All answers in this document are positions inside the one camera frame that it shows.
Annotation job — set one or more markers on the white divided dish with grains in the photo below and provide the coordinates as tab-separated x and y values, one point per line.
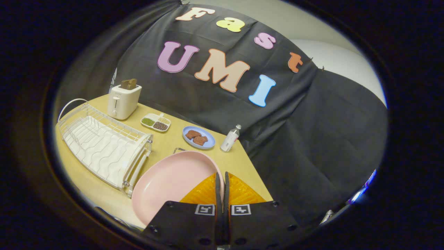
155	122

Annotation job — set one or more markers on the pink plate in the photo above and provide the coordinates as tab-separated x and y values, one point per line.
170	184

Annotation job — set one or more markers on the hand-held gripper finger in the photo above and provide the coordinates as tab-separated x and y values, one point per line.
226	194
219	194

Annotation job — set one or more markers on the white toaster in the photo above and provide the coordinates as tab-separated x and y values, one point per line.
121	102

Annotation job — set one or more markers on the blue plate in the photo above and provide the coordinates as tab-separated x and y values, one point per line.
208	142

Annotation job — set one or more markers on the black backdrop cloth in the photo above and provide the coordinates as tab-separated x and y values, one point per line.
295	139

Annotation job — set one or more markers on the brown bread piece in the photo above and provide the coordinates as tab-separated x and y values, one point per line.
193	134
200	140

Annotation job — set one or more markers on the clear plastic water bottle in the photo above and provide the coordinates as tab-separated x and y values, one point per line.
229	139

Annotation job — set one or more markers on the brown toast slice in toaster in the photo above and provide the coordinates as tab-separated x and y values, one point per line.
128	84

